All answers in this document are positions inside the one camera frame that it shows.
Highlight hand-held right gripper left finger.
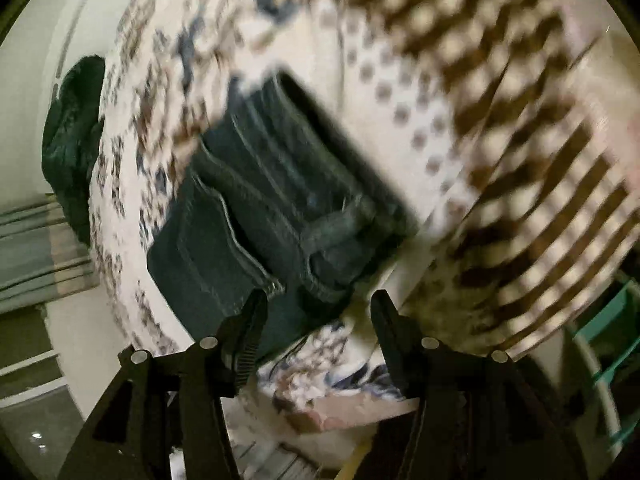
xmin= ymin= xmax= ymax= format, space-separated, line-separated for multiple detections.
xmin=57 ymin=287 xmax=271 ymax=480

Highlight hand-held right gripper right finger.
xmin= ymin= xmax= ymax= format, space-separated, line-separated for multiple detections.
xmin=370 ymin=289 xmax=588 ymax=480

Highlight dark blue jeans pants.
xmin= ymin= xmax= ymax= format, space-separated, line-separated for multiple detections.
xmin=146 ymin=72 xmax=421 ymax=361

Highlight teal storage rack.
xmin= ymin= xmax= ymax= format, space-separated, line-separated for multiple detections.
xmin=570 ymin=272 xmax=640 ymax=458

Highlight striped grey-green curtain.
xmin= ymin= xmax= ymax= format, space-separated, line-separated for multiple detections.
xmin=0 ymin=195 xmax=99 ymax=313

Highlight window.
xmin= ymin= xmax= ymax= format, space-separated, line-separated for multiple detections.
xmin=0 ymin=305 xmax=88 ymax=466

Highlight dark green fleece blanket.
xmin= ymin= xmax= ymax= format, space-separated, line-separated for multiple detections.
xmin=41 ymin=56 xmax=107 ymax=248

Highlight floral quilt with checked border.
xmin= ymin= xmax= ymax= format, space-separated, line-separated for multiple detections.
xmin=87 ymin=0 xmax=640 ymax=441

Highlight white headboard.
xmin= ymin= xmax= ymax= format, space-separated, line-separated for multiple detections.
xmin=10 ymin=0 xmax=166 ymax=201

